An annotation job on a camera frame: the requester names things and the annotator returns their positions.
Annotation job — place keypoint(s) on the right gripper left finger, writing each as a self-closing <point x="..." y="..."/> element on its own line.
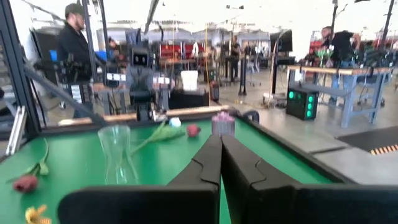
<point x="155" y="205"/>

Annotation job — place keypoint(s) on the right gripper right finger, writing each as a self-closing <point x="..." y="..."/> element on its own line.
<point x="280" y="205"/>

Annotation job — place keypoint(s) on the dark red artificial tulip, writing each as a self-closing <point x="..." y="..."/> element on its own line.
<point x="192" y="130"/>
<point x="25" y="184"/>

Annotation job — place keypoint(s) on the white artificial tulip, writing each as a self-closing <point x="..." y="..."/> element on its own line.
<point x="175" y="122"/>

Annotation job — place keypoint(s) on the yellow artificial flower bunch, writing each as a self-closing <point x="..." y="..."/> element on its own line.
<point x="32" y="215"/>

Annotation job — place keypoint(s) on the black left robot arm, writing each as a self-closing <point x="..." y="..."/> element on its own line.
<point x="140" y="77"/>

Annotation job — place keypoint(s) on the clear glass vase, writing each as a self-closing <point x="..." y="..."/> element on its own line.
<point x="116" y="146"/>

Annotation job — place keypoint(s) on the purple ribbed glass vase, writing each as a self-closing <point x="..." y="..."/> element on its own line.
<point x="223" y="127"/>

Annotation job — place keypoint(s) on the green table mat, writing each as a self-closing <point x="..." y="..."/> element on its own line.
<point x="77" y="155"/>

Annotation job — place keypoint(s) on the black computer green lights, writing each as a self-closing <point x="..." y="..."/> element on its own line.
<point x="301" y="104"/>

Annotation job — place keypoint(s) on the black yellow-striped floor mat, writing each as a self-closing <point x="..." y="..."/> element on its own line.
<point x="370" y="138"/>

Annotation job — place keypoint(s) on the white bin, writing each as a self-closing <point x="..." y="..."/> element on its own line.
<point x="189" y="80"/>

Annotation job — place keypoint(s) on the blue workbench wooden top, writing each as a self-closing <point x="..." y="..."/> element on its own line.
<point x="348" y="81"/>

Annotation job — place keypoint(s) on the red tool cabinet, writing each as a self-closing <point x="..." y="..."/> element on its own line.
<point x="169" y="51"/>

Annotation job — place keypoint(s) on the black monitor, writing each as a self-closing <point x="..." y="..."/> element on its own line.
<point x="283" y="40"/>

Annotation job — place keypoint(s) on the person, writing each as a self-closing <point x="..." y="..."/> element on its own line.
<point x="73" y="46"/>
<point x="342" y="46"/>

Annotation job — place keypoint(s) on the black table frame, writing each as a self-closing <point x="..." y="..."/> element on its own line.
<point x="280" y="141"/>

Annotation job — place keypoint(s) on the black diagonal frame brace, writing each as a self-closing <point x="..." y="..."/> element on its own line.
<point x="62" y="93"/>

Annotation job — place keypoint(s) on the silver metal bracket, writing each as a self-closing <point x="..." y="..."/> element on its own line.
<point x="16" y="130"/>

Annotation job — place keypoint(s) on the black rig frame post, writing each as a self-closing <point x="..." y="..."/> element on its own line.
<point x="15" y="68"/>

